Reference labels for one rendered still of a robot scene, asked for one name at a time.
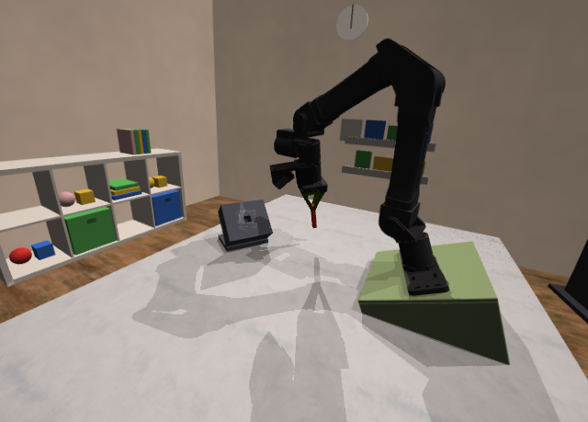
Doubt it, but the grey sloped panel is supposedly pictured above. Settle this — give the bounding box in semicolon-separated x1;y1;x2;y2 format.
218;200;273;252

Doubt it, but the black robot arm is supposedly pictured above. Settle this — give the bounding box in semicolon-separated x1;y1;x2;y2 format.
270;39;449;296

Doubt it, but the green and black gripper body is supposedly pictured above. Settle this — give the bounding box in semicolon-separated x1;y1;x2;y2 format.
297;160;328;194

